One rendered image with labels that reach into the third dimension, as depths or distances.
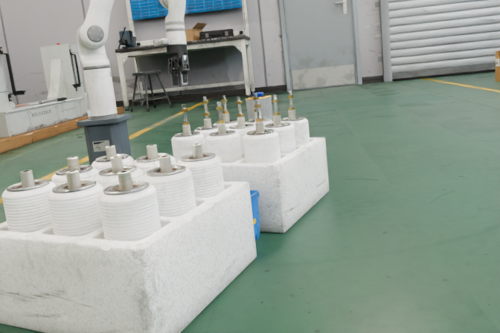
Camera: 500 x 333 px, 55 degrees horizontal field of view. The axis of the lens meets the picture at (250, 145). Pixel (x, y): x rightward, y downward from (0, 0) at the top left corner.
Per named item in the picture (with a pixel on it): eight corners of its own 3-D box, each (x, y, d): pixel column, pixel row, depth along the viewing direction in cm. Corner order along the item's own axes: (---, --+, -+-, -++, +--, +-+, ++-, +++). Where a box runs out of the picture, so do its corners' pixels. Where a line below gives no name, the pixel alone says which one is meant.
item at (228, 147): (208, 201, 134) (201, 137, 131) (217, 192, 143) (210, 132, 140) (242, 200, 132) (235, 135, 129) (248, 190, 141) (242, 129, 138)
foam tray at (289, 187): (161, 224, 141) (152, 164, 138) (225, 187, 175) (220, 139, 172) (284, 233, 123) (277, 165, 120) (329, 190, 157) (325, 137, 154)
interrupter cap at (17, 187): (-2, 192, 90) (-3, 189, 90) (31, 182, 97) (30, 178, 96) (26, 193, 87) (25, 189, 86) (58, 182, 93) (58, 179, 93)
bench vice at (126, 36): (127, 50, 606) (124, 30, 602) (140, 48, 604) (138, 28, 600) (115, 49, 566) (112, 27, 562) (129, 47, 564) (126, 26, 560)
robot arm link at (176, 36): (152, 47, 178) (151, 30, 178) (181, 46, 184) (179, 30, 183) (161, 44, 171) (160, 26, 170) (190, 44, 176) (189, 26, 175)
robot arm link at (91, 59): (72, 24, 166) (80, 74, 169) (78, 21, 158) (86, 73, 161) (100, 23, 171) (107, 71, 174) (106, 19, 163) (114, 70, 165)
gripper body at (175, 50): (190, 41, 176) (192, 68, 177) (181, 44, 184) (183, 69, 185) (170, 41, 173) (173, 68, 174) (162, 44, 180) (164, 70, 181)
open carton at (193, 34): (182, 44, 639) (180, 26, 635) (209, 41, 625) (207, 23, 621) (172, 44, 611) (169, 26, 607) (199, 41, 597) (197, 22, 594)
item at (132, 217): (101, 297, 82) (84, 196, 79) (137, 273, 91) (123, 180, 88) (146, 304, 78) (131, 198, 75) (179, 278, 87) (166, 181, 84)
